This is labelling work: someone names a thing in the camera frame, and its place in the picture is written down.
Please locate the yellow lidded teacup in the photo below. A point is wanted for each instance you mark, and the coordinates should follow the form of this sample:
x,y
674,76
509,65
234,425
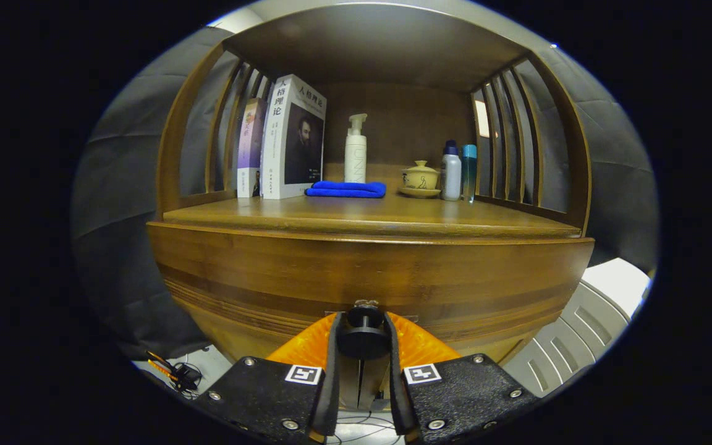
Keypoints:
x,y
421,178

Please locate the clear teal bottle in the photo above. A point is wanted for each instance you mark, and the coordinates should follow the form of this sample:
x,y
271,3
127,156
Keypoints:
x,y
468,173

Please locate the purple book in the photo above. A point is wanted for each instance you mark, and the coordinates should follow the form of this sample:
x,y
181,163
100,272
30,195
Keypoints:
x,y
250,148

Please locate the wooden cabinet door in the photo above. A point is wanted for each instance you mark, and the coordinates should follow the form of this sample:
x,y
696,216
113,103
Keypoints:
x,y
350,383
376,383

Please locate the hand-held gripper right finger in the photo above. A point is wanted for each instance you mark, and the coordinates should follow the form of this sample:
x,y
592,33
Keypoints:
x,y
396,395

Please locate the white bottle dark blue cap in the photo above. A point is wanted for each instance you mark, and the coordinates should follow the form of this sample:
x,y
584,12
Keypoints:
x,y
450,176

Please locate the folded blue cloth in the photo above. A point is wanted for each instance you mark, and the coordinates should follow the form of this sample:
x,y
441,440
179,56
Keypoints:
x,y
347,189

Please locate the black and orange floor device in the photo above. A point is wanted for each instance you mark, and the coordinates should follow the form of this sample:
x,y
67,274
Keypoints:
x,y
186,374

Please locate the wooden drawer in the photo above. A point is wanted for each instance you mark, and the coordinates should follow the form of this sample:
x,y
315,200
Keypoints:
x,y
362,266

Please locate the wooden cabinet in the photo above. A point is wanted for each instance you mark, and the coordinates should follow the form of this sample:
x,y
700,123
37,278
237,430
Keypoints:
x,y
381,49

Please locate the white drawer unit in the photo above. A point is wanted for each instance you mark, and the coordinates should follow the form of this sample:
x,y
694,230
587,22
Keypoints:
x,y
578,334

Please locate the black drawer knob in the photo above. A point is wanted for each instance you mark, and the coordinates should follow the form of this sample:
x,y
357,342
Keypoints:
x,y
363,340

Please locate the white pump bottle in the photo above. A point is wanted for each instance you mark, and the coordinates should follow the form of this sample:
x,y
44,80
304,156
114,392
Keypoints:
x,y
355,157

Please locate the large white book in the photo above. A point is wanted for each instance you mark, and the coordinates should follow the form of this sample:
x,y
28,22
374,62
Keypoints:
x,y
275,148

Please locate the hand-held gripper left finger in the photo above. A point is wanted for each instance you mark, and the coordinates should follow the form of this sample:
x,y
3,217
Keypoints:
x,y
331,395

